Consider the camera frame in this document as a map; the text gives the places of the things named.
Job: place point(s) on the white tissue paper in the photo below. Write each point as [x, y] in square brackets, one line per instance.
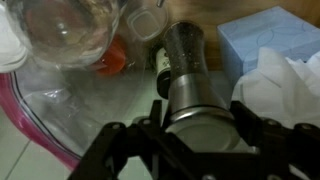
[282, 89]

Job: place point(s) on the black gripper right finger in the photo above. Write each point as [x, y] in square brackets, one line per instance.
[279, 147]

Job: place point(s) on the clear plastic zip bag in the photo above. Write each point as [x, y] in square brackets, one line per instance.
[63, 108]

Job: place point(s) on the small dark labelled bottle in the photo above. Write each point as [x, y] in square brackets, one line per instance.
[162, 66]

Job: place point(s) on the clear glass jar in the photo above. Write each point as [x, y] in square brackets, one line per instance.
[68, 33]

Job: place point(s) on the clear plastic container lid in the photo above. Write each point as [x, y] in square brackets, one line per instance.
[145, 19]

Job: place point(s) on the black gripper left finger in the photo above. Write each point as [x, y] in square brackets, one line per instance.
[115, 144]

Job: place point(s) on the blue tissue box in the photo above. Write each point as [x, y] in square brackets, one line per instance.
[276, 28]

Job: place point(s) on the black pepper grinder bottle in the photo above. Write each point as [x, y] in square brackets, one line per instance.
[198, 116]

